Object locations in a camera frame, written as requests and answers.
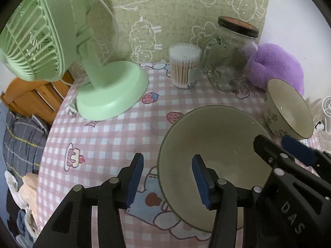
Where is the cream cloth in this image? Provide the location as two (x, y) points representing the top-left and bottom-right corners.
(21, 173), (40, 210)

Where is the large bowl with blue pattern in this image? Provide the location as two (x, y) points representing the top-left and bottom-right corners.
(157, 105), (272, 233)

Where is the white cloth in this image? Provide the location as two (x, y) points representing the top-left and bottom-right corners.
(5, 171), (20, 195)

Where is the white desk fan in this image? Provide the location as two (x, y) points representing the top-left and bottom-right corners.
(312, 96), (331, 153)

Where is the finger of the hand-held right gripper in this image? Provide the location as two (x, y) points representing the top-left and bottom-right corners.
(281, 135), (331, 179)
(253, 134), (295, 181)

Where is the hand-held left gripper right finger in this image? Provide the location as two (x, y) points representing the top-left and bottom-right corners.
(192, 154), (264, 248)

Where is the pink checked tablecloth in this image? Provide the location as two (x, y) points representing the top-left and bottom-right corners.
(36, 62), (331, 248)

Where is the blue striped blanket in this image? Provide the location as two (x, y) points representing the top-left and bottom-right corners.
(0, 103), (49, 176)

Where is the purple plush cushion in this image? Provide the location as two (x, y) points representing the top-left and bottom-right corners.
(247, 43), (305, 96)

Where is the wooden furniture frame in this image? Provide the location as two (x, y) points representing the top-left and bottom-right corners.
(0, 70), (75, 127)

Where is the cotton swab container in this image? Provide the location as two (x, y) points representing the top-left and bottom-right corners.
(169, 44), (202, 89)

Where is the white power plug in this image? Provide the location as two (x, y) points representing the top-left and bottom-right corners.
(66, 99), (78, 117)

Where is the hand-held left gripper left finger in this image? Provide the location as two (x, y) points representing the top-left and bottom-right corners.
(34, 153), (144, 248)

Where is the glass jar with dark lid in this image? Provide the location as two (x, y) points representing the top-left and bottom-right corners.
(201, 16), (259, 93)

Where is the blue cloth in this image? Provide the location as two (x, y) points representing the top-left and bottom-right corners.
(16, 207), (42, 247)

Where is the small bowl with leaf pattern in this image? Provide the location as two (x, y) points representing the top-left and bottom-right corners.
(264, 78), (314, 140)

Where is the green printed wall cloth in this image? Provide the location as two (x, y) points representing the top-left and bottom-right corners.
(66, 0), (272, 66)

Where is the green desk fan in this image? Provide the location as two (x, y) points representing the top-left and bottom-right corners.
(0, 0), (150, 121)

